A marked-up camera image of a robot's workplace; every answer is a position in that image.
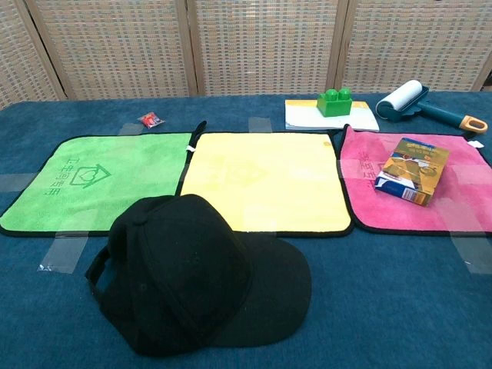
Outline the woven folding screen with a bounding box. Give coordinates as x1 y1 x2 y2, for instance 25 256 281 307
0 0 492 111

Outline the small red candy wrapper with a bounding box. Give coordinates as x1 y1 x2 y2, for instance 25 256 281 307
137 111 165 128

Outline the green microfiber mat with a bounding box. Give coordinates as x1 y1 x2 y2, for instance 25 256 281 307
0 132 193 237

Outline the pink microfiber mat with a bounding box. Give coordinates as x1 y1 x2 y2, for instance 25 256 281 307
332 123 492 236

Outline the clear tape strip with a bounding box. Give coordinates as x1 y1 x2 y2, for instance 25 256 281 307
37 234 88 274
248 116 273 135
0 172 38 193
118 122 144 136
449 232 492 274

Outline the lint roller teal handle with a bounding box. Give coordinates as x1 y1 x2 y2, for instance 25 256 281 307
375 79 488 135

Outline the orange blue printed carton box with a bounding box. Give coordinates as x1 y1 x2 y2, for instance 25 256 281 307
374 137 450 208

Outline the yellow microfiber mat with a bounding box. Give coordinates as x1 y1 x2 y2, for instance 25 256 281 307
178 121 354 238

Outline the white flat board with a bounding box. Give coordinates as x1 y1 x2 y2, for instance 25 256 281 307
284 99 381 131

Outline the green toy building brick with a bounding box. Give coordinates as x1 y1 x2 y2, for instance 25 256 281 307
317 87 354 118

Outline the black baseball cap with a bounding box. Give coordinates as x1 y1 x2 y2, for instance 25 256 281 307
85 194 312 357

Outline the blue table cloth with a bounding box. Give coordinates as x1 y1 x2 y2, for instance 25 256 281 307
0 91 492 369

